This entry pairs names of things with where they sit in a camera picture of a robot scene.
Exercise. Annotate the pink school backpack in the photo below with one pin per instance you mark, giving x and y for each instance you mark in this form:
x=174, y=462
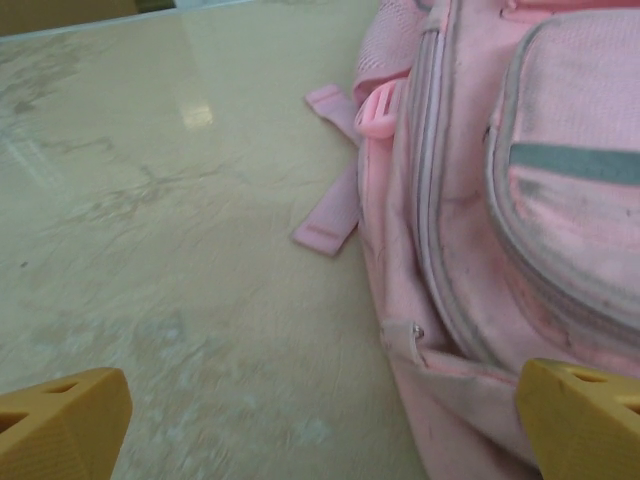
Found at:
x=475, y=225

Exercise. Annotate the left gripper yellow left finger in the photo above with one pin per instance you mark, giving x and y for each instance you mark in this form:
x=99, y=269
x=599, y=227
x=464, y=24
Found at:
x=65, y=425

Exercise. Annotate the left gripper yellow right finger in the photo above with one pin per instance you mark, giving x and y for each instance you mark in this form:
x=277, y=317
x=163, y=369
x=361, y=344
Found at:
x=580, y=425

